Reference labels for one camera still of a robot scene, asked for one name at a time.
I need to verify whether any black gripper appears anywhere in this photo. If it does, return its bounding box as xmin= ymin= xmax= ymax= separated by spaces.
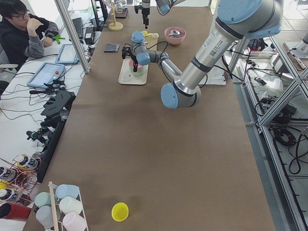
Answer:
xmin=129 ymin=47 xmax=138 ymax=72
xmin=141 ymin=0 xmax=150 ymax=29

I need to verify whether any small pink bowl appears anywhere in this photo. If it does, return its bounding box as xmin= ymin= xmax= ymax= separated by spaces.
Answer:
xmin=128 ymin=59 xmax=142 ymax=71

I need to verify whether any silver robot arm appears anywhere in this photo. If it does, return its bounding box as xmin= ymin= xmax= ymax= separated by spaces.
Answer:
xmin=122 ymin=0 xmax=283 ymax=109
xmin=134 ymin=0 xmax=183 ymax=29

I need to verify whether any green bowl stack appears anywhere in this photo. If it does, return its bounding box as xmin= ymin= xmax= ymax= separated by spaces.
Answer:
xmin=129 ymin=65 xmax=148 ymax=76

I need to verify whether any large pink ice bowl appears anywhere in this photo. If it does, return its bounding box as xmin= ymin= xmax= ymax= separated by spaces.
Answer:
xmin=164 ymin=26 xmax=186 ymax=45

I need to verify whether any yellow plastic knife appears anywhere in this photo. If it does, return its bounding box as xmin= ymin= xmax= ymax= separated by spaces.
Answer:
xmin=142 ymin=31 xmax=153 ymax=37

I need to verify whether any cream rabbit tray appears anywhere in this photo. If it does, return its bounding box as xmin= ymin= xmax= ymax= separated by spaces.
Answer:
xmin=118 ymin=58 xmax=149 ymax=85

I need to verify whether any white bun toy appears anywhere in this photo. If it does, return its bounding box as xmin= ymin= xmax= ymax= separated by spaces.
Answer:
xmin=153 ymin=33 xmax=159 ymax=39

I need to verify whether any bamboo cutting board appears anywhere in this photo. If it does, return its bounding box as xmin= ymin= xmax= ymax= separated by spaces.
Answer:
xmin=143 ymin=37 xmax=158 ymax=51

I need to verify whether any grey folded cloth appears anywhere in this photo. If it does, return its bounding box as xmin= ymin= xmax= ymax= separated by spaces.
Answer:
xmin=104 ymin=43 xmax=120 ymax=53

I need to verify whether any wooden cup tree stand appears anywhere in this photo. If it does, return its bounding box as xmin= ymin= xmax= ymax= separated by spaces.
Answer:
xmin=103 ymin=0 xmax=123 ymax=31

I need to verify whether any metal ice scoop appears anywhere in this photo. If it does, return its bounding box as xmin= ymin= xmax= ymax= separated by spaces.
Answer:
xmin=168 ymin=30 xmax=180 ymax=38

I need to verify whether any blue teach pendant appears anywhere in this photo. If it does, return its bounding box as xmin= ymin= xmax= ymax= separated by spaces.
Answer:
xmin=26 ymin=62 xmax=65 ymax=89
xmin=55 ymin=44 xmax=79 ymax=65

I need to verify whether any seated person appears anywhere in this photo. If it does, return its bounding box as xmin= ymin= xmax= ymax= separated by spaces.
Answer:
xmin=0 ymin=0 xmax=59 ymax=69

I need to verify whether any yellow plastic cup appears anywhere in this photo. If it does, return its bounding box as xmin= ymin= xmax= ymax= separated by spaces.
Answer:
xmin=111 ymin=202 xmax=129 ymax=222

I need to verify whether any pastel cup rack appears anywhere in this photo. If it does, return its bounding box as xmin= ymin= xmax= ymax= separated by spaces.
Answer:
xmin=35 ymin=181 xmax=89 ymax=231

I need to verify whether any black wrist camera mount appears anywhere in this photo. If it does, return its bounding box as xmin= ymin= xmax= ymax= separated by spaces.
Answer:
xmin=134 ymin=5 xmax=143 ymax=14

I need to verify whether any aluminium frame post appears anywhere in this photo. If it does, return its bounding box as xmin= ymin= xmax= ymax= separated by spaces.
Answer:
xmin=54 ymin=0 xmax=90 ymax=74

